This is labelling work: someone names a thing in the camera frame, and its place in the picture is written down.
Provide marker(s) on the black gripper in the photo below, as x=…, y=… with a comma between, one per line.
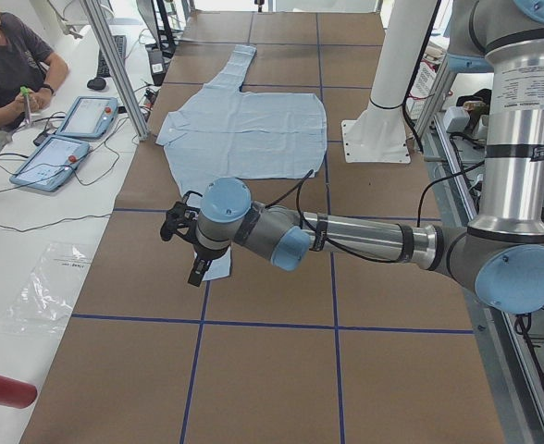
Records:
x=203, y=253

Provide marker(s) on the light blue button shirt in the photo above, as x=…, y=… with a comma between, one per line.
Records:
x=222, y=137

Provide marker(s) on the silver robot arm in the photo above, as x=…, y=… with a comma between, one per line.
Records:
x=499, y=255

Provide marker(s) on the clear plastic bag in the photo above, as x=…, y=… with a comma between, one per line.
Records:
x=46, y=301

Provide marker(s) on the near blue teach pendant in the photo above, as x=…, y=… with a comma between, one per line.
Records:
x=51, y=164

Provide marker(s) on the blue teach pendant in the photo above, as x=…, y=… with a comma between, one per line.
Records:
x=89, y=117
x=51, y=164

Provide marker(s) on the far blue teach pendant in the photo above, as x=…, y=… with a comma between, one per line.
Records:
x=89, y=117

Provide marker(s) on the black computer mouse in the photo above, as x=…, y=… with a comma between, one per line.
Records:
x=96, y=84

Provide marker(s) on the red bottle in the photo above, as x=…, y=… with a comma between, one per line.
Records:
x=16, y=394

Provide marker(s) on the seated person in grey shirt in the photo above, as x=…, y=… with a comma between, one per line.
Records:
x=30, y=71

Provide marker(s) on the white camera pillar with base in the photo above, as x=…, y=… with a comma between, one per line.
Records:
x=378, y=134

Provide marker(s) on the aluminium frame post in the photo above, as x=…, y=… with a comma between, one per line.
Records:
x=102, y=32

